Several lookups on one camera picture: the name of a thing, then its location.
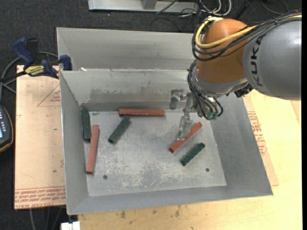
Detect brown cardboard board, red print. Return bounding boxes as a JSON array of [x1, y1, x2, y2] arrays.
[[13, 65, 280, 210]]

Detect red-brown flat block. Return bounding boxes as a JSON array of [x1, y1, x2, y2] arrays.
[[85, 125, 100, 174], [118, 108, 166, 117], [168, 121, 203, 154]]

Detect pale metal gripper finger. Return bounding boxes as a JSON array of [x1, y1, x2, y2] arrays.
[[177, 108, 193, 141], [169, 88, 192, 110]]

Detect dark green flat block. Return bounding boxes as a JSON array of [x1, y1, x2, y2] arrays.
[[81, 106, 92, 142], [180, 142, 206, 167], [107, 115, 132, 144]]

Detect grey metal bin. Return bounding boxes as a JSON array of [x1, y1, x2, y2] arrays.
[[56, 27, 274, 216]]

